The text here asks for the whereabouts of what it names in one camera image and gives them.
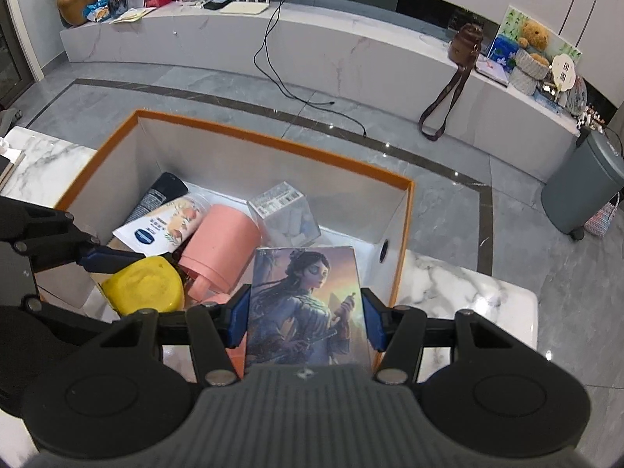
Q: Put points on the black tube with barcode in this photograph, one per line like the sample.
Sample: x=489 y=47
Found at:
x=161 y=192

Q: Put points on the small grey barcode box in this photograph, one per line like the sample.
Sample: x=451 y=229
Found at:
x=282 y=214

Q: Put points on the round white hand fan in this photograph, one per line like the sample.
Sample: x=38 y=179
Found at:
x=563 y=70

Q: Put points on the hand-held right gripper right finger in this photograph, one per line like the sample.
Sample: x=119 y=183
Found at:
x=373 y=321

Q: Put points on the stack of books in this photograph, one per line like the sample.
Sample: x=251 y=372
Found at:
x=9 y=168

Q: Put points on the white floral jar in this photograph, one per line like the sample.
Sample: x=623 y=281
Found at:
x=165 y=224

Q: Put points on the yellow tape measure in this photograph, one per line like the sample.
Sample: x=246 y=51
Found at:
x=141 y=285

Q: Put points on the illustrated card box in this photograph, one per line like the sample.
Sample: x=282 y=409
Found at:
x=307 y=302

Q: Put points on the white notebook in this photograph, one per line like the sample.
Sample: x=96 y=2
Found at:
x=492 y=73

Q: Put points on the gold vase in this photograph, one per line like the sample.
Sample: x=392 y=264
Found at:
x=77 y=2

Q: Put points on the brown teddy bear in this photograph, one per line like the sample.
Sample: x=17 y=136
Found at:
x=534 y=34

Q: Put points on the decorated plate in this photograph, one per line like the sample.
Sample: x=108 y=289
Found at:
x=577 y=95

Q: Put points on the grey woven basket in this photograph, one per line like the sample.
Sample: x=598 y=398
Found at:
x=531 y=64
x=522 y=82

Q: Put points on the pink woven basket bag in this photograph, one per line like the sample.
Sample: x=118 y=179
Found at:
x=604 y=219

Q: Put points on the beige envelope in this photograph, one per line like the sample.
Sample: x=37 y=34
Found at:
x=134 y=14

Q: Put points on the pink plastic cup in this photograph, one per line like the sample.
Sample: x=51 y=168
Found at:
x=219 y=243

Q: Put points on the white marble TV cabinet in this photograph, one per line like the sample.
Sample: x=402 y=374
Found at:
x=341 y=53

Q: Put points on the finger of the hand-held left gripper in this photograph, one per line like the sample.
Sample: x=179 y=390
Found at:
x=63 y=317
x=112 y=258

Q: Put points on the grey trash bin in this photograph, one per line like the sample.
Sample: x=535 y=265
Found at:
x=580 y=185

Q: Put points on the small black device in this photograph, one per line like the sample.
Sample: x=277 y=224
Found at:
x=215 y=4

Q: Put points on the blue floral picture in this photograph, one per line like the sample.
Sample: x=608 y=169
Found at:
x=502 y=51

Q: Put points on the green leaf painting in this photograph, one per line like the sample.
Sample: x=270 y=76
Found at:
x=512 y=22

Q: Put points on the blue snack packet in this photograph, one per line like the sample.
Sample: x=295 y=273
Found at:
x=98 y=11

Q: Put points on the orange cardboard box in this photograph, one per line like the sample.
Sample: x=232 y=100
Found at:
x=292 y=175

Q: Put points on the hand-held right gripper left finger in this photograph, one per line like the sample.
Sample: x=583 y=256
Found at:
x=239 y=319

